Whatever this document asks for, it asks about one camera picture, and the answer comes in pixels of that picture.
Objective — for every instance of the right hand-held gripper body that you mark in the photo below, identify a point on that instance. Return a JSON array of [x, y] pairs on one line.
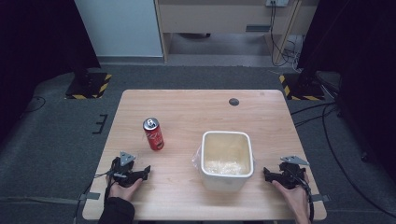
[[290, 174]]

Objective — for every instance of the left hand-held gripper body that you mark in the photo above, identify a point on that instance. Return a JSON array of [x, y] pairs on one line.
[[124, 173]]

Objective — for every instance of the red soda can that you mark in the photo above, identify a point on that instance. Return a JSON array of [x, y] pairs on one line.
[[153, 134]]

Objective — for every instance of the white plastic bin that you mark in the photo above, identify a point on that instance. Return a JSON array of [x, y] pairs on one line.
[[226, 161]]

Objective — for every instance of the person's left hand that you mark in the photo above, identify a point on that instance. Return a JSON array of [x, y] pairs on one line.
[[124, 191]]

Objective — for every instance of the person's right hand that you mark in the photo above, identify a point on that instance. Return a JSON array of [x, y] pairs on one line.
[[294, 199]]

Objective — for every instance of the clear plastic bag liner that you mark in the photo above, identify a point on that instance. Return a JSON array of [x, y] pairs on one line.
[[197, 159]]

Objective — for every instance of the grey round table grommet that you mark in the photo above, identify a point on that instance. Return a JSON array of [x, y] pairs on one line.
[[233, 101]]

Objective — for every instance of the black stand base striped edge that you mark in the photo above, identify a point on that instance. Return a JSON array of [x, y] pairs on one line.
[[301, 87], [88, 86]]

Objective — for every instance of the black curtain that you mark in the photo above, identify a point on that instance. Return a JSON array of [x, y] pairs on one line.
[[40, 46], [358, 62]]

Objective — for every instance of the white wall socket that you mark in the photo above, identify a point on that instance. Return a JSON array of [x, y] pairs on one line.
[[276, 2]]

